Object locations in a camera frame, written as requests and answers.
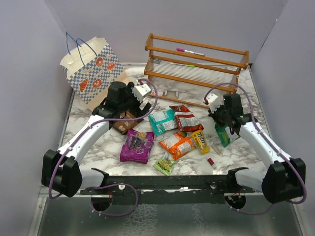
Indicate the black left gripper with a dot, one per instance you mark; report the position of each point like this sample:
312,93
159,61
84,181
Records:
138,110

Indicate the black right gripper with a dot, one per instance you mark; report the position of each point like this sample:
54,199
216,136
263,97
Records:
213,115

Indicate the green snack bag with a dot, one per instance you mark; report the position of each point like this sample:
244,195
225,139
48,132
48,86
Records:
226,134

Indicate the brown sea salt snack bag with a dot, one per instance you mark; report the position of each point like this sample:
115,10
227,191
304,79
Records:
124,126

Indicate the red chip bag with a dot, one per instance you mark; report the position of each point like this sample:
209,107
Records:
185,119

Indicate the checkered paper bag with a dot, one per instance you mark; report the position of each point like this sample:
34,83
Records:
90,69

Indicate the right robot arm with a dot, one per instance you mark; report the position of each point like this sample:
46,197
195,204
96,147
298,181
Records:
284,178

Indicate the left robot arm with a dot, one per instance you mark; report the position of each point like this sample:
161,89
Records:
61,170

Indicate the teal snack bag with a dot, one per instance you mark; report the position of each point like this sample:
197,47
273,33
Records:
163,121

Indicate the purple raisin snack bag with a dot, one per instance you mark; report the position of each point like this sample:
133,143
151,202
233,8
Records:
137,147

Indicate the yellow M&M's candy bag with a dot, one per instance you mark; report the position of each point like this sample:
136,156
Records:
199,140

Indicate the orange snack bag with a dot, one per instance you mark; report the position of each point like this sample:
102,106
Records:
178,144

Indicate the small red white card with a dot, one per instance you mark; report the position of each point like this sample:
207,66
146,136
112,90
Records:
159,93

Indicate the small beige wrapper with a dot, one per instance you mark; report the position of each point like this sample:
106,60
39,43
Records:
216,148

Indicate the wooden shelf rack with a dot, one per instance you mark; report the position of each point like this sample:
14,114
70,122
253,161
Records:
220,68

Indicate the red lip balm tube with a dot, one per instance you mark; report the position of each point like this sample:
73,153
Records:
212,163

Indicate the green marker pen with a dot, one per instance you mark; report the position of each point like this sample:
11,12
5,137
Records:
180,64

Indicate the light green candy packet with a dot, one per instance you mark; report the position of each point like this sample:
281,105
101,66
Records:
165,164

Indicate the pink marker pen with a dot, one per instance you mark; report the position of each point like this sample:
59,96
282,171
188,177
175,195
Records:
191,52

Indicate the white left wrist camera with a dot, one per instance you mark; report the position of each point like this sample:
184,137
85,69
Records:
141,91

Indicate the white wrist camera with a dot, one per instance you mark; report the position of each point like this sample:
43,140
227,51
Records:
141,91
213,101

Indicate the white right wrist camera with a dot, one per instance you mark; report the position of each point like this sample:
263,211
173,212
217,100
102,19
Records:
213,101

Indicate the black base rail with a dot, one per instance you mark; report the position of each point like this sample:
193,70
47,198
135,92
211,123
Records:
161,190

